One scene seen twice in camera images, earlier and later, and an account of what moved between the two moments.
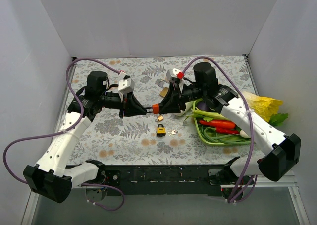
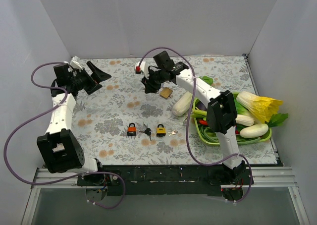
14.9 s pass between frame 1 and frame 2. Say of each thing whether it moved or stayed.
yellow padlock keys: stayed
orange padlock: moved
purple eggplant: stayed
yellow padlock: stayed
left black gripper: moved
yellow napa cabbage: stayed
